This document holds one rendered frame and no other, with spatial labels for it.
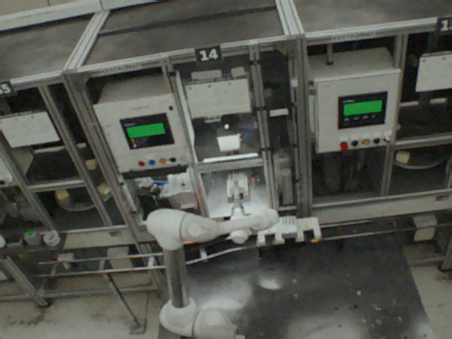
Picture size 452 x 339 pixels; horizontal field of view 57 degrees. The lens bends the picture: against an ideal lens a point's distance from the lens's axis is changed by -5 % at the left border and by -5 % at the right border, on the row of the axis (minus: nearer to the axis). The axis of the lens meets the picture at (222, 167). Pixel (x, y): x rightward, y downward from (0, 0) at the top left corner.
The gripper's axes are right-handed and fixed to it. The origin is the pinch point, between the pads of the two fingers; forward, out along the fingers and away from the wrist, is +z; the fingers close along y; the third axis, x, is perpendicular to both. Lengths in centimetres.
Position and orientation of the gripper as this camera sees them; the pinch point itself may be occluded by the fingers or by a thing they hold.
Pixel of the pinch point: (237, 188)
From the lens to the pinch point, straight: 275.2
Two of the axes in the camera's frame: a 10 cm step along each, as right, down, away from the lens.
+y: -1.6, -7.4, -6.6
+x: -9.9, 1.2, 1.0
